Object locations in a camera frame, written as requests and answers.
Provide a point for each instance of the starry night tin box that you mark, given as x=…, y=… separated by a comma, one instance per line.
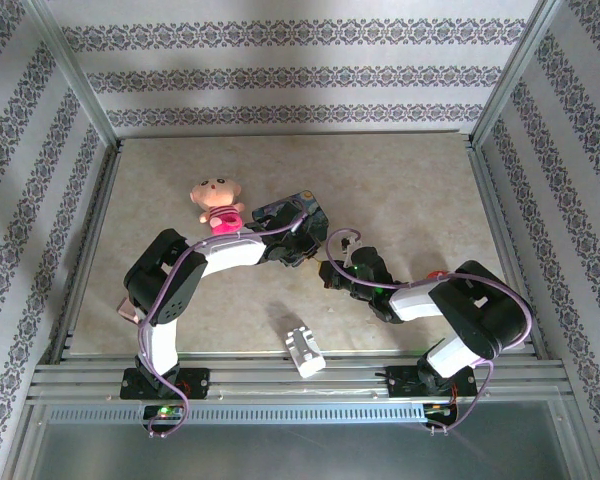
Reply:
x=316, y=202

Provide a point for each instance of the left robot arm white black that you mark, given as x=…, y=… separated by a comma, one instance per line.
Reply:
x=230, y=255

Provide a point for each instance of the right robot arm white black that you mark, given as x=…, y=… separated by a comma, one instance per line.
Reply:
x=480, y=305

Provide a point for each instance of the small red object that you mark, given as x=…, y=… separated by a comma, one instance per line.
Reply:
x=435, y=275

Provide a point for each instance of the white plastic block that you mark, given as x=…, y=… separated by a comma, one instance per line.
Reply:
x=305, y=352

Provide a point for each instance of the pink plush doll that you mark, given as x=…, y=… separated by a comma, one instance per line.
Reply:
x=212, y=192

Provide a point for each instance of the small circuit board with LED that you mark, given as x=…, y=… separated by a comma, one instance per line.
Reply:
x=440, y=411
x=162, y=412

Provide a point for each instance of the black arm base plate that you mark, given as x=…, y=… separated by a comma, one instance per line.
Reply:
x=400, y=382
x=195, y=382

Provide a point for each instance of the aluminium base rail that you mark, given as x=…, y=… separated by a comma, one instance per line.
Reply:
x=260, y=380

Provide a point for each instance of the aluminium side rail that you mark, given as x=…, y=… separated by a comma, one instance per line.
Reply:
x=490, y=210
x=101, y=210

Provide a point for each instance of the aluminium frame post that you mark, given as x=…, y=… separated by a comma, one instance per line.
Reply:
x=70, y=65
x=520, y=60

